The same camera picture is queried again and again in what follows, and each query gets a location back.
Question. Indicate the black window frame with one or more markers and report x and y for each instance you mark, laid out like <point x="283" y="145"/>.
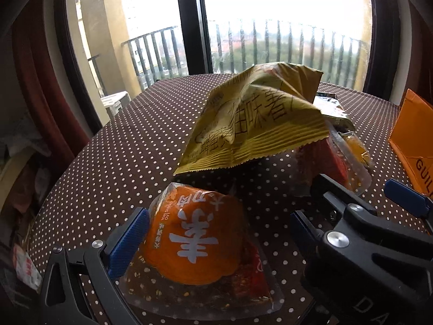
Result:
<point x="382" y="62"/>

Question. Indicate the yellow honey butter chip bag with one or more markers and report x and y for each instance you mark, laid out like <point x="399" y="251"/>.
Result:
<point x="264" y="110"/>

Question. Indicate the dark red curtain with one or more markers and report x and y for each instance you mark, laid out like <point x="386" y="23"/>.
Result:
<point x="40" y="88"/>
<point x="414" y="67"/>

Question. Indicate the dark red curtain left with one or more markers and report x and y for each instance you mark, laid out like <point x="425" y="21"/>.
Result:
<point x="40" y="88"/>

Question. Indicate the green noodle snack packet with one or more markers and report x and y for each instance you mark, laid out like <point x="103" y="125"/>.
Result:
<point x="333" y="111"/>

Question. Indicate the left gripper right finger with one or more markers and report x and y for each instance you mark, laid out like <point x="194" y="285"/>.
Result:
<point x="304" y="234"/>

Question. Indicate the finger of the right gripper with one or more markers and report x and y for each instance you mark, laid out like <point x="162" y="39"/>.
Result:
<point x="330" y="198"/>
<point x="417" y="204"/>

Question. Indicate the dark red curtain right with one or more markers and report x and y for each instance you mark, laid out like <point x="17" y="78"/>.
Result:
<point x="414" y="67"/>

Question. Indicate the small yellow candy packet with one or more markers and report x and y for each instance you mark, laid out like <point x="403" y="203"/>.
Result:
<point x="358" y="149"/>

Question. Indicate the black balcony railing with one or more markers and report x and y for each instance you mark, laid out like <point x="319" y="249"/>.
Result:
<point x="341" y="55"/>

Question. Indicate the orange clear spicy snack pouch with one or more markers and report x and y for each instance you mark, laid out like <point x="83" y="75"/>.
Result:
<point x="200" y="261"/>

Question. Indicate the white air conditioner unit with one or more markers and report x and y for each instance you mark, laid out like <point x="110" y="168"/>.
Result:
<point x="115" y="103"/>

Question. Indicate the orange cardboard box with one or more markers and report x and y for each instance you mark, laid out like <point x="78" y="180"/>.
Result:
<point x="412" y="141"/>

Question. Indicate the brown polka dot tablecloth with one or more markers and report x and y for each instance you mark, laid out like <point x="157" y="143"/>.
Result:
<point x="133" y="158"/>

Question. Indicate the red clear spicy snack pouch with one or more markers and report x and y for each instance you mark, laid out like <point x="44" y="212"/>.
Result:
<point x="331" y="156"/>

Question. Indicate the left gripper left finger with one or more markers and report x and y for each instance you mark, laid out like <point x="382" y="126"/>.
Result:
<point x="63" y="299"/>

